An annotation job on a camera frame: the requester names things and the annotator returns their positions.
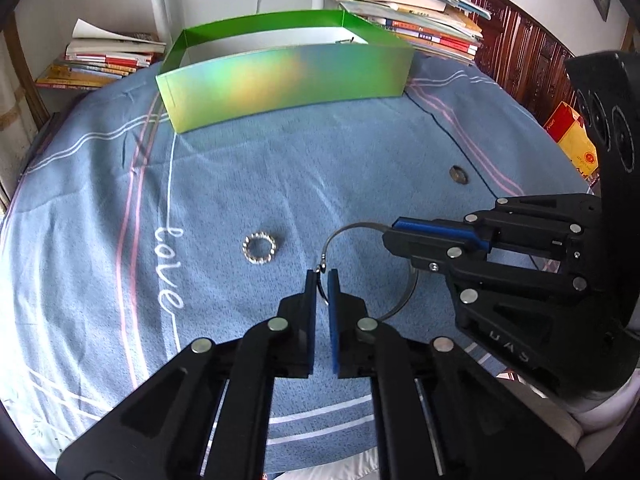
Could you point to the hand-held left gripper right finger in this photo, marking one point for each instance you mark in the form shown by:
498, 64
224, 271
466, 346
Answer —
334, 325

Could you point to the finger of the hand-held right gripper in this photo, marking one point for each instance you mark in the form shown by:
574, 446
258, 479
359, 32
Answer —
435, 226
425, 250

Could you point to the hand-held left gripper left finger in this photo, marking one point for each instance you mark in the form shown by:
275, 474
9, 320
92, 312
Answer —
311, 320

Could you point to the silver bangle with green beads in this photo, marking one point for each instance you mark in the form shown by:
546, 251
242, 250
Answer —
411, 287

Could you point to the green cardboard box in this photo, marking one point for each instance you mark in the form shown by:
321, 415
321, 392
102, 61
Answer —
280, 80

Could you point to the red and yellow box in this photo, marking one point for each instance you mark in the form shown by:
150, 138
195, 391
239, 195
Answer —
575, 145

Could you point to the blue striped bed sheet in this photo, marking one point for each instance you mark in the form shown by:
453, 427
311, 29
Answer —
250, 185

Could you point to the carved red wooden bench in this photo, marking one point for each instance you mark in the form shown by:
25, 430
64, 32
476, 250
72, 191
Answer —
520, 45

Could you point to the large stack of books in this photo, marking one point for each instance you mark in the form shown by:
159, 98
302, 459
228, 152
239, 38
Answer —
410, 15

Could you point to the white cloth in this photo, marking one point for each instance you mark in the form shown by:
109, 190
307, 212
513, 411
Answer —
605, 410

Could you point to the small stack of books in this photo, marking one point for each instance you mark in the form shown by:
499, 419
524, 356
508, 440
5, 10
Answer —
100, 60

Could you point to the white desk shelf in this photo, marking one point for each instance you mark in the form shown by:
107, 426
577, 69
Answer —
161, 5

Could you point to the beige curtain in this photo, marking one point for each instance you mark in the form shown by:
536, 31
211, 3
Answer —
15, 125

